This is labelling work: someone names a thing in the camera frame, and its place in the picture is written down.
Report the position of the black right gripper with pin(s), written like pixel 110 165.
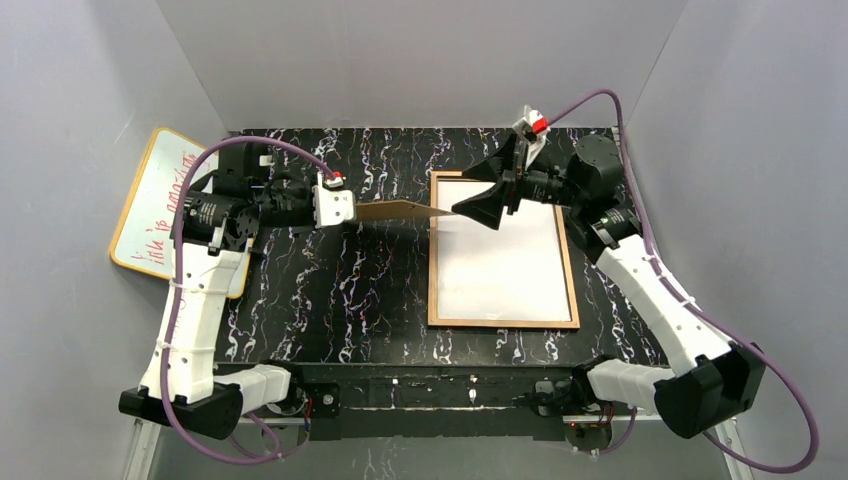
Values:
pixel 515 187

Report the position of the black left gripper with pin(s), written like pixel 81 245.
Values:
pixel 304 206

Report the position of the brown cardboard backing board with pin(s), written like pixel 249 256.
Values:
pixel 396 209

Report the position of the wooden picture frame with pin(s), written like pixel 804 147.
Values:
pixel 503 324

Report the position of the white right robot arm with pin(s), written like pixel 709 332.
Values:
pixel 709 377

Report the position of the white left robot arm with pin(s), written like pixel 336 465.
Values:
pixel 233 190

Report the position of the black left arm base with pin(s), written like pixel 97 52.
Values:
pixel 309 398

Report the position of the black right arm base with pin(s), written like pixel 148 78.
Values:
pixel 562 398

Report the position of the yellow-rimmed whiteboard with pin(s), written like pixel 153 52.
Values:
pixel 142 239

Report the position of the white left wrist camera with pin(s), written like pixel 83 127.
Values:
pixel 333 203

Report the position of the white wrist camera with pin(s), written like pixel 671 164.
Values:
pixel 333 203
pixel 532 128

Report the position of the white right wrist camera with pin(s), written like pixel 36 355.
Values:
pixel 532 128

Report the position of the aluminium front rail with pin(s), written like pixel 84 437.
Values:
pixel 409 401

